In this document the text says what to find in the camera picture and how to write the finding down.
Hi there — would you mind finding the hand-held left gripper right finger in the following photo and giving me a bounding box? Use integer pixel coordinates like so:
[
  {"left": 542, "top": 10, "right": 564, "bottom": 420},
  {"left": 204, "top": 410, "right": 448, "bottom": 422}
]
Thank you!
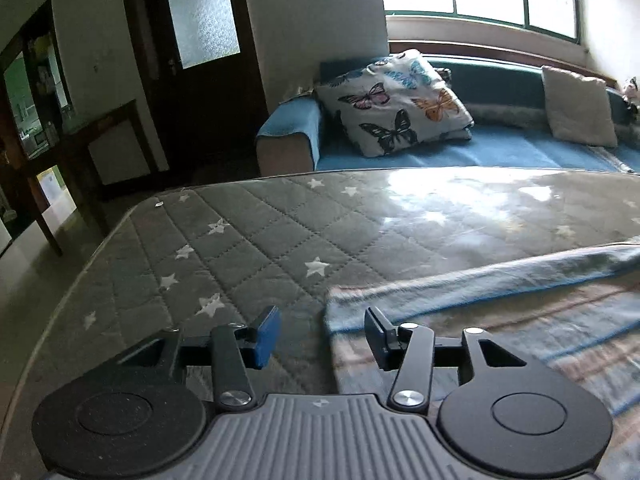
[{"left": 364, "top": 306, "right": 528, "bottom": 413}]

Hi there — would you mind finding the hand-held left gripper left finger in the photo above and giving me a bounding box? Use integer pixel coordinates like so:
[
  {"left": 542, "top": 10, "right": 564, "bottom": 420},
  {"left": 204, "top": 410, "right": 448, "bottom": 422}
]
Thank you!
[{"left": 117, "top": 305, "right": 281, "bottom": 412}]

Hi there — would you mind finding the wooden sideboard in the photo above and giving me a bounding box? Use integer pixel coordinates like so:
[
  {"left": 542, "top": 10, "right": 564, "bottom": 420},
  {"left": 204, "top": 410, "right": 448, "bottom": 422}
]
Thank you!
[{"left": 30, "top": 100, "right": 166, "bottom": 256}]

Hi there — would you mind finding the blue sofa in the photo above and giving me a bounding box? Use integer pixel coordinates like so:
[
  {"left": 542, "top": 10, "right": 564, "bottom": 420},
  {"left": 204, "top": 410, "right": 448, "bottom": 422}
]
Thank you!
[{"left": 256, "top": 55, "right": 640, "bottom": 177}]

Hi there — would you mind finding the dark door with frosted glass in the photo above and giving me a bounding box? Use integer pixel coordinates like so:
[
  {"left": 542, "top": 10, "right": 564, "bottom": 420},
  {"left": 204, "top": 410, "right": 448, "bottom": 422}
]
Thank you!
[{"left": 120, "top": 0, "right": 271, "bottom": 171}]

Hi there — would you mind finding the beige cushion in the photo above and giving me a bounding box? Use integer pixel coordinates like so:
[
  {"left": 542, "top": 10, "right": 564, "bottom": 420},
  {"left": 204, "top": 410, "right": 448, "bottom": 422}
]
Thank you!
[{"left": 541, "top": 65, "right": 619, "bottom": 148}]

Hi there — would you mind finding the butterfly print pillow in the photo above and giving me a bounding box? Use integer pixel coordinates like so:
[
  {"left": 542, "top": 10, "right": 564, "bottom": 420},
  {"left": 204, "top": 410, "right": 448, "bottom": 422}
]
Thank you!
[{"left": 314, "top": 49, "right": 475, "bottom": 158}]

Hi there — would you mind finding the blue striped shirt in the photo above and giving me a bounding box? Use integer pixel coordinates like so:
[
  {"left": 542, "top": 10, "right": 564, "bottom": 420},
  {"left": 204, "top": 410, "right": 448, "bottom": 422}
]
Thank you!
[{"left": 324, "top": 244, "right": 640, "bottom": 461}]

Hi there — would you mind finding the wooden shelf unit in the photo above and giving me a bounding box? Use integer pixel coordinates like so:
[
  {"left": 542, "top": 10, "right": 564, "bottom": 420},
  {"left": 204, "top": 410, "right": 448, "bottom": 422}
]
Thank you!
[{"left": 0, "top": 0, "right": 78, "bottom": 256}]

